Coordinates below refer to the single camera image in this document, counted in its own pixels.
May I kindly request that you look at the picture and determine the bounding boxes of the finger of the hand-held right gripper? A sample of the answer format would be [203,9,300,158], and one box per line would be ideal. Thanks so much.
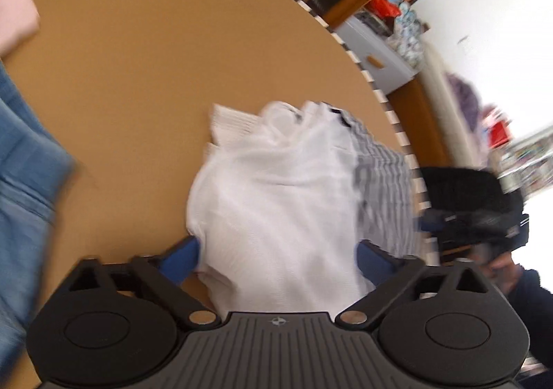
[417,215,446,235]

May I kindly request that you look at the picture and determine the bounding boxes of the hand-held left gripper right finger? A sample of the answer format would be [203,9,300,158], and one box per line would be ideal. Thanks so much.
[332,240,497,329]

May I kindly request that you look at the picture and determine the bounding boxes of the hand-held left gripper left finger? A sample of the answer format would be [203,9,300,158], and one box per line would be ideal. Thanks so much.
[65,235,220,329]

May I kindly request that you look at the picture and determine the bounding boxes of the black white striped sweater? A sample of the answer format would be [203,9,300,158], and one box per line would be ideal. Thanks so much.
[186,100,422,314]

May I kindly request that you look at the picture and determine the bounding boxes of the person's right hand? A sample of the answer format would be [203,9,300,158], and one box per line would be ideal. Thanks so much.
[479,247,522,286]

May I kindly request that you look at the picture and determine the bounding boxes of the purple cloth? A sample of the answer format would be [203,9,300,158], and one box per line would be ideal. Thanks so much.
[445,73,481,135]

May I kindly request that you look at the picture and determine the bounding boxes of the blue denim jeans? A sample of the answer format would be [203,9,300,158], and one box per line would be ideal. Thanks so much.
[0,61,81,389]

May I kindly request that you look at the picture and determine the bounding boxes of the round table striped edge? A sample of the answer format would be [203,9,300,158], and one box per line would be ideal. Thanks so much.
[0,0,433,389]

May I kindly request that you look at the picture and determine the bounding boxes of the white box orange handle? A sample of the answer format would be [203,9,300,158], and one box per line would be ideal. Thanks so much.
[335,17,419,94]

